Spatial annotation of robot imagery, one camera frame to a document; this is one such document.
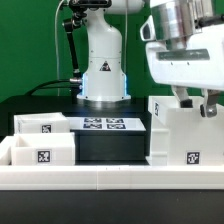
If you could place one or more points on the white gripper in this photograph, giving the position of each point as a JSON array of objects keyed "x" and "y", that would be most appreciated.
[{"x": 200, "y": 65}]

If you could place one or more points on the white drawer cabinet box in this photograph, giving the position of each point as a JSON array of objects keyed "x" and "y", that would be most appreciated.
[{"x": 182, "y": 137}]

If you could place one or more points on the white drawer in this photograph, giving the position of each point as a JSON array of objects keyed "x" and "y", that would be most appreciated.
[
  {"x": 50, "y": 149},
  {"x": 54, "y": 122}
]

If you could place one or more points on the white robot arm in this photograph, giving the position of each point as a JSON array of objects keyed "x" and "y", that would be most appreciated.
[{"x": 184, "y": 48}]

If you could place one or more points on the marker tag sheet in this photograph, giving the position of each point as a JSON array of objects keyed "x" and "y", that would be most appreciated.
[{"x": 106, "y": 124}]

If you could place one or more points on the white U-shaped fence frame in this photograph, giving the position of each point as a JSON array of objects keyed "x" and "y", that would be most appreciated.
[{"x": 105, "y": 177}]

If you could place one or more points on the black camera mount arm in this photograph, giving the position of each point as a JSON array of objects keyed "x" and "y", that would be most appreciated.
[{"x": 75, "y": 22}]

